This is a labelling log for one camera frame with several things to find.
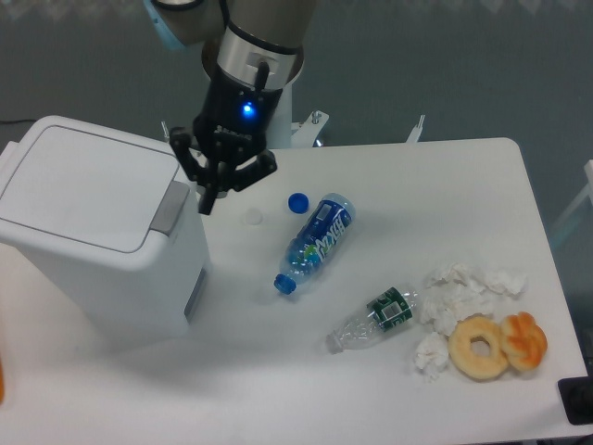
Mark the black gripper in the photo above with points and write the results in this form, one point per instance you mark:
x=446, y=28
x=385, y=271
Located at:
x=230, y=130

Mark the white push-lid trash can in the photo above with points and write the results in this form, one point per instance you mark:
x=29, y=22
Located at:
x=111, y=220

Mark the blue label plastic bottle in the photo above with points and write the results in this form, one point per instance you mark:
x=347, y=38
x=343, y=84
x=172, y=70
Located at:
x=313, y=245

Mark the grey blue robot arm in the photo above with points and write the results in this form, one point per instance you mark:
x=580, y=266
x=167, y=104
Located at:
x=259, y=39

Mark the white bottle cap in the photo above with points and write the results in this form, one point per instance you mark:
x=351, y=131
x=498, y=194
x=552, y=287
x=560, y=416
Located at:
x=253, y=217

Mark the blue bottle cap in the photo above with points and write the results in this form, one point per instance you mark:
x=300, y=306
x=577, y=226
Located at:
x=298, y=203

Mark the green label clear bottle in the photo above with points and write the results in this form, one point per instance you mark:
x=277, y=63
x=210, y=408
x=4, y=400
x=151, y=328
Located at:
x=376, y=320

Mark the large crumpled white tissue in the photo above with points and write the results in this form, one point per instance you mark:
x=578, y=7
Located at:
x=457, y=291

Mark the small crumpled white tissue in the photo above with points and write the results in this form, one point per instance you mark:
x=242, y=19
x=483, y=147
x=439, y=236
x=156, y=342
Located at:
x=431, y=357

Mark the orange twisted bread roll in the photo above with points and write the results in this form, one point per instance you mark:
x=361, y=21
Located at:
x=523, y=341

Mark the black device at edge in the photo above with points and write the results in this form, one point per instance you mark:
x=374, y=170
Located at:
x=576, y=398

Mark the white metal frame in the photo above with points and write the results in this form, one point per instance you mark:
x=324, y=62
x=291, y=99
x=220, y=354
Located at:
x=315, y=132

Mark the ring doughnut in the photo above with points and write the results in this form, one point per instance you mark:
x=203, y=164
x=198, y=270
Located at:
x=474, y=348

